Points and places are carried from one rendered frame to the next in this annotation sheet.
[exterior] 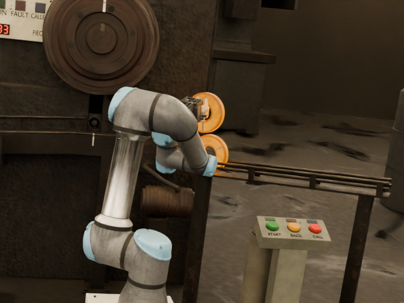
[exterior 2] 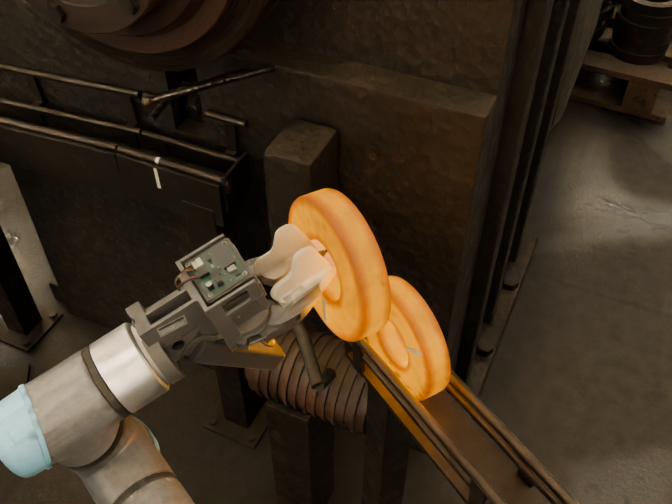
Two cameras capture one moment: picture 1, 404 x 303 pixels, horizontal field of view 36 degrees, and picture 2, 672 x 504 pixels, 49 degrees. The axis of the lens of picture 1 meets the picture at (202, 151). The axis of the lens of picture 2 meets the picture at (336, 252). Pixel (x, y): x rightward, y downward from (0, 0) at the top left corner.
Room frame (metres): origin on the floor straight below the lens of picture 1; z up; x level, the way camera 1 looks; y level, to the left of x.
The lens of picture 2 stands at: (1.96, -0.29, 1.43)
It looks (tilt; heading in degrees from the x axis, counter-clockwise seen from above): 45 degrees down; 35
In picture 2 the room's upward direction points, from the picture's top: straight up
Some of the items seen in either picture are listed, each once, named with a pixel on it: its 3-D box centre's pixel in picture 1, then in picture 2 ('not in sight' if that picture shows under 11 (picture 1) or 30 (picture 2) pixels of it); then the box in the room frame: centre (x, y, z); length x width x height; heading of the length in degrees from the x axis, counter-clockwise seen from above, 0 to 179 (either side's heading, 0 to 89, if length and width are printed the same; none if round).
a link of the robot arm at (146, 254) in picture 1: (148, 255); not in sight; (1.73, 0.12, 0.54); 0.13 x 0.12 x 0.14; 74
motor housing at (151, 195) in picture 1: (162, 246); (322, 441); (2.50, 0.12, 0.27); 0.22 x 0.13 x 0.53; 101
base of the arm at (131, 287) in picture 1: (145, 291); not in sight; (1.72, 0.12, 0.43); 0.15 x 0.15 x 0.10
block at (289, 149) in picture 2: (147, 143); (304, 200); (2.63, 0.24, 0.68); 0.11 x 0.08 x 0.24; 11
